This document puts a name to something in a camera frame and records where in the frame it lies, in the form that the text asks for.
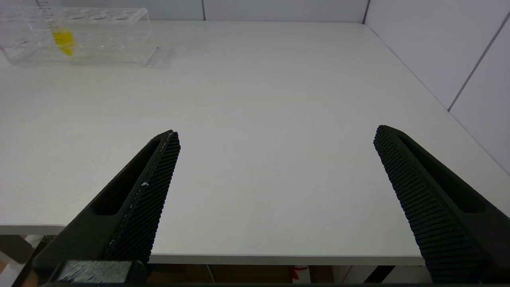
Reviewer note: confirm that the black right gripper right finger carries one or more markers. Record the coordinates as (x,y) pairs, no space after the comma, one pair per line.
(438,207)

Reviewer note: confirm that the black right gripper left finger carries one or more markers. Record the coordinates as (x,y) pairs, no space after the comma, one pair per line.
(135,215)

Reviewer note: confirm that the clear acrylic test tube rack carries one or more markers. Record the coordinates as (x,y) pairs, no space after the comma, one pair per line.
(131,44)

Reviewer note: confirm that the test tube with yellow pigment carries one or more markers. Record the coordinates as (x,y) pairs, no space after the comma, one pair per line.
(63,40)

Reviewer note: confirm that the black table leg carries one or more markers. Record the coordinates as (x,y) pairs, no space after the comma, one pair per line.
(376,274)

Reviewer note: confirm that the grey table leg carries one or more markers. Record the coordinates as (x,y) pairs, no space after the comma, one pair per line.
(14,247)

